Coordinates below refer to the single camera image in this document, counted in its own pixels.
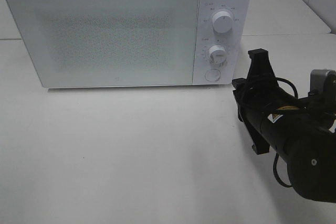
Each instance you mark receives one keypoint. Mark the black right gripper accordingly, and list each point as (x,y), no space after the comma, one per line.
(266,104)

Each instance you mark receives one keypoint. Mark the round white door button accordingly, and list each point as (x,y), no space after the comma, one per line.
(212,75)

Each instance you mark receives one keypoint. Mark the white timer knob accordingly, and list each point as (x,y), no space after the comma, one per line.
(217,54)

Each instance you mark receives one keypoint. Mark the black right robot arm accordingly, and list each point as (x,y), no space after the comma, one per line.
(298,129)

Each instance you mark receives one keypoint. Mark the upper white power knob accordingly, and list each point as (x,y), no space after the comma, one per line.
(222,21)

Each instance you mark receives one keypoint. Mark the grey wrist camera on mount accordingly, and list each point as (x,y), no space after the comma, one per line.
(321,97)

